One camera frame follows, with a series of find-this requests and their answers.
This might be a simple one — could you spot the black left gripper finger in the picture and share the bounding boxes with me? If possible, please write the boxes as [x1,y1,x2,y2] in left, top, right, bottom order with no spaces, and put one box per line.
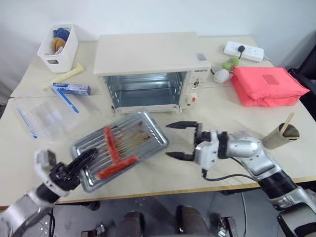
[68,148,99,169]
[71,154,98,175]

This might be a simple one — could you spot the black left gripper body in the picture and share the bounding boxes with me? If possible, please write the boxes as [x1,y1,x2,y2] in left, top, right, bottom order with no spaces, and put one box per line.
[49,162,84,192]

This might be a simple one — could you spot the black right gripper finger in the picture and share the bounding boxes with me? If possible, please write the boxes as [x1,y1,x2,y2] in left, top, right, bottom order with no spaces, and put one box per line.
[165,151,197,162]
[165,120,198,130]

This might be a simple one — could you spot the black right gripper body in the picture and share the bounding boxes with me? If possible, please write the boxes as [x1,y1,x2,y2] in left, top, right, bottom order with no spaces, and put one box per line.
[192,122,213,156]

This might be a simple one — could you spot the silver metal baking tray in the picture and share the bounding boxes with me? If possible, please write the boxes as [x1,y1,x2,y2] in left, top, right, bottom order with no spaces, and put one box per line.
[71,111,170,192]

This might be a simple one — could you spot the glass toaster oven door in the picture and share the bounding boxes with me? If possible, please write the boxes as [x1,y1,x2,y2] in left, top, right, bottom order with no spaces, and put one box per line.
[111,105,185,159]

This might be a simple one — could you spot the cream toaster oven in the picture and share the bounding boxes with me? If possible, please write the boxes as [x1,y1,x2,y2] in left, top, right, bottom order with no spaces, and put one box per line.
[93,31,212,117]

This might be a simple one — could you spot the clear zip bag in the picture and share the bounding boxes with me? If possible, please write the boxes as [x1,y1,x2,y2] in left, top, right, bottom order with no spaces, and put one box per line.
[15,97,77,142]

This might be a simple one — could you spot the blue toothbrush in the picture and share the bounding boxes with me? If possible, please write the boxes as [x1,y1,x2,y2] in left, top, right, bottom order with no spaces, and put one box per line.
[57,88,80,114]

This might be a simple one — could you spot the white toy garlic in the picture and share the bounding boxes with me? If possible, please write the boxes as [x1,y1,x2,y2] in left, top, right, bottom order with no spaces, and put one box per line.
[213,69,232,84]

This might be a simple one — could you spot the dark rounded shape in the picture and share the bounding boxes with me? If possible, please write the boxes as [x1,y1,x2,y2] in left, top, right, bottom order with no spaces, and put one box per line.
[175,205,208,237]
[120,211,146,237]

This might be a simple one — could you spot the blue white toothpaste box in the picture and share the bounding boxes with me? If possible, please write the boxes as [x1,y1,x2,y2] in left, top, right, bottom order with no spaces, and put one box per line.
[51,82,92,96]

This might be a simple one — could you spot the beige cardboard cup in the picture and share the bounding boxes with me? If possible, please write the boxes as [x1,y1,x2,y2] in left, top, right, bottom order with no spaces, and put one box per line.
[262,123,301,150]

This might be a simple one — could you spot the green toy vegetable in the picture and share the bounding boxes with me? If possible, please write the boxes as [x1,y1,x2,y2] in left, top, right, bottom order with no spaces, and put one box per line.
[221,56,240,70]

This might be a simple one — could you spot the cream plastic stick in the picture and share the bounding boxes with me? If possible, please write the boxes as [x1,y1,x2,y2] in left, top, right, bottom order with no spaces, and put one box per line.
[40,62,85,92]

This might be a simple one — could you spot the red fabric bag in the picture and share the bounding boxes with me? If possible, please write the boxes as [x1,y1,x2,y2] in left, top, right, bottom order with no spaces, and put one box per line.
[230,66,311,108]

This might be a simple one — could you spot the wooden chopsticks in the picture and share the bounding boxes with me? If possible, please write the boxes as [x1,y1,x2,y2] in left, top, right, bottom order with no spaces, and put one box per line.
[281,112,295,136]

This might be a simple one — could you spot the black power plug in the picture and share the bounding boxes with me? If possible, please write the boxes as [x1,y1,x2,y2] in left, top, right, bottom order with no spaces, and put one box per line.
[237,46,248,60]

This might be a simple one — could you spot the white power strip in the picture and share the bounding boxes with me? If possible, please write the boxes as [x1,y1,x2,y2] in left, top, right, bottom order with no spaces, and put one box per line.
[223,40,265,63]

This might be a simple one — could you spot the white plastic storage bin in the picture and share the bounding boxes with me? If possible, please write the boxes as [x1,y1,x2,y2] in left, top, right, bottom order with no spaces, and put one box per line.
[37,23,79,74]

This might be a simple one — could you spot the brown round sponge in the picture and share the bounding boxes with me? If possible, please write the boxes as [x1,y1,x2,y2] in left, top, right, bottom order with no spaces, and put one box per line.
[51,37,66,53]

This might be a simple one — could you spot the black chair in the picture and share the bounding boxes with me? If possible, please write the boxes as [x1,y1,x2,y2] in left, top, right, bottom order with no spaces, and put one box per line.
[287,31,316,101]

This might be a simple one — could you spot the blue cloth item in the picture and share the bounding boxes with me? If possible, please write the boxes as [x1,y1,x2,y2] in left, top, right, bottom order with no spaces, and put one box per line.
[52,26,70,40]

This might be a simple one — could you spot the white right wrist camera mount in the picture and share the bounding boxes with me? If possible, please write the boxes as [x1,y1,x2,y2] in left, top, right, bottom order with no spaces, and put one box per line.
[194,130,224,175]

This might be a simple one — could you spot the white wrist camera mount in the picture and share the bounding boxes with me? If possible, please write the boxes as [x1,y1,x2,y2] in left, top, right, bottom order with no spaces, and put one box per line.
[194,130,224,175]
[33,149,71,198]

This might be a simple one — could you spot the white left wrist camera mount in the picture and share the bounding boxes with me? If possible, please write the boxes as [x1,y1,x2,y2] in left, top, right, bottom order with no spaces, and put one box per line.
[33,149,71,198]

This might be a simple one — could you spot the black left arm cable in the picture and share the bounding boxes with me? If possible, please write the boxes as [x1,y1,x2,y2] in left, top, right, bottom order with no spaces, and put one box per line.
[23,206,55,237]

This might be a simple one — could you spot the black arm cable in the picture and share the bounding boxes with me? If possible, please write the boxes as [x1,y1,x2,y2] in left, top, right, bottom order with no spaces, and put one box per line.
[201,157,261,183]
[23,206,55,237]

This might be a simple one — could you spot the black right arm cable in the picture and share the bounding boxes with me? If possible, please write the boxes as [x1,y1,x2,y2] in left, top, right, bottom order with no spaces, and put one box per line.
[201,157,261,183]

